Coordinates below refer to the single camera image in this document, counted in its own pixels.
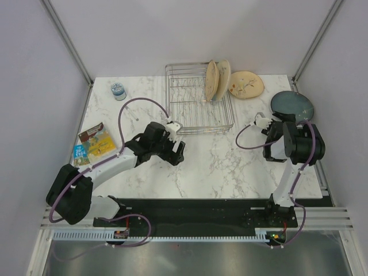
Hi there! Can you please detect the small blue-lidded jar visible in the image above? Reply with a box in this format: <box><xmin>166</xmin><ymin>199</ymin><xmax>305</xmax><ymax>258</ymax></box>
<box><xmin>110</xmin><ymin>82</ymin><xmax>127</xmax><ymax>101</ymax></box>

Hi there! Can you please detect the dark teal plate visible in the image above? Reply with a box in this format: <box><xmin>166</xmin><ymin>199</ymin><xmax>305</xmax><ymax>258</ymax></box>
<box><xmin>270</xmin><ymin>91</ymin><xmax>315</xmax><ymax>122</ymax></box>

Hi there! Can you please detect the metal wire dish rack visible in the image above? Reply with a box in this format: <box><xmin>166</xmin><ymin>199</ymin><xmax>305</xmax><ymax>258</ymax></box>
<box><xmin>164</xmin><ymin>62</ymin><xmax>235</xmax><ymax>135</ymax></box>

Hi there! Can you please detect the white pen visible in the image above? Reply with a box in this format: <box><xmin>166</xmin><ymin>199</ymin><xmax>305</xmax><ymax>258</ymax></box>
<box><xmin>126</xmin><ymin>107</ymin><xmax>139</xmax><ymax>121</ymax></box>

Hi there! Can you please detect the cream plate with yellow bird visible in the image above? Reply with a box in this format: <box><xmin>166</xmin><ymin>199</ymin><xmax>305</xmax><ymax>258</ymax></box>
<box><xmin>205</xmin><ymin>60</ymin><xmax>219</xmax><ymax>101</ymax></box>

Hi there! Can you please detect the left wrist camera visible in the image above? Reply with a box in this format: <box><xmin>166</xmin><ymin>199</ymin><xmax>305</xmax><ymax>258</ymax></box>
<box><xmin>165</xmin><ymin>118</ymin><xmax>183</xmax><ymax>142</ymax></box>

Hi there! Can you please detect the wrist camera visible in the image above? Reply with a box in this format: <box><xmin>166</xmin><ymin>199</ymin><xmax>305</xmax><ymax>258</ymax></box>
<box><xmin>165</xmin><ymin>118</ymin><xmax>183</xmax><ymax>142</ymax></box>
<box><xmin>251</xmin><ymin>112</ymin><xmax>274</xmax><ymax>135</ymax></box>

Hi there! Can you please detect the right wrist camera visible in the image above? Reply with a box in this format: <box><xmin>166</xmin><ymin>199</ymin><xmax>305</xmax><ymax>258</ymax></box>
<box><xmin>251</xmin><ymin>112</ymin><xmax>274</xmax><ymax>135</ymax></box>

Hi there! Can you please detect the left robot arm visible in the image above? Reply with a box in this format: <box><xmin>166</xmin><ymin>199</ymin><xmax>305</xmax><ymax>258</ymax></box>
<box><xmin>45</xmin><ymin>121</ymin><xmax>185</xmax><ymax>226</ymax></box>

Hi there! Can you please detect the white cable duct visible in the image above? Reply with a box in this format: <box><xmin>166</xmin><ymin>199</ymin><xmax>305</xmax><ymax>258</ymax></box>
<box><xmin>52</xmin><ymin>229</ymin><xmax>129</xmax><ymax>242</ymax></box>

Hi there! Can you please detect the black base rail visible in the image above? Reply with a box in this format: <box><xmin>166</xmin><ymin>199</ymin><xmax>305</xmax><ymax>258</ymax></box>
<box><xmin>93</xmin><ymin>198</ymin><xmax>298</xmax><ymax>237</ymax></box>

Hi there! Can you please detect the blue paperback book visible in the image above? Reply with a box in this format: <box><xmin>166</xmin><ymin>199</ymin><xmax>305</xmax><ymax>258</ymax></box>
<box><xmin>73</xmin><ymin>144</ymin><xmax>90</xmax><ymax>167</ymax></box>

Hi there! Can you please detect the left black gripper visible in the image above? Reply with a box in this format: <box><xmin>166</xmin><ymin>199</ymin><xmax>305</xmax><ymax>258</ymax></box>
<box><xmin>151</xmin><ymin>132</ymin><xmax>185</xmax><ymax>166</ymax></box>

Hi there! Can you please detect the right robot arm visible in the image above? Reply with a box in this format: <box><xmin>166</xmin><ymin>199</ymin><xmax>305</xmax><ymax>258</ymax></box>
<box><xmin>263</xmin><ymin>114</ymin><xmax>325</xmax><ymax>227</ymax></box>

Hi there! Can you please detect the aluminium frame profile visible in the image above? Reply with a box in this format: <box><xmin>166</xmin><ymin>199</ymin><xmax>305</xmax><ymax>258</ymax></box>
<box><xmin>40</xmin><ymin>0</ymin><xmax>94</xmax><ymax>88</ymax></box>

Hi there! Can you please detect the blue and cream plate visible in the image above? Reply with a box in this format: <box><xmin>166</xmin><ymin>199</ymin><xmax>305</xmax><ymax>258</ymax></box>
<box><xmin>212</xmin><ymin>59</ymin><xmax>231</xmax><ymax>101</ymax></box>

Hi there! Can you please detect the brown and yellow book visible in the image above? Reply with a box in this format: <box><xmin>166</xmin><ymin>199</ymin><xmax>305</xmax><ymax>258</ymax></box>
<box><xmin>78</xmin><ymin>122</ymin><xmax>116</xmax><ymax>163</ymax></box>

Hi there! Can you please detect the cream plate with blue bird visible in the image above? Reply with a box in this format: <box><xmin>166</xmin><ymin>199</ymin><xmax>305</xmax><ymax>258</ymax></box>
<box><xmin>228</xmin><ymin>71</ymin><xmax>265</xmax><ymax>99</ymax></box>

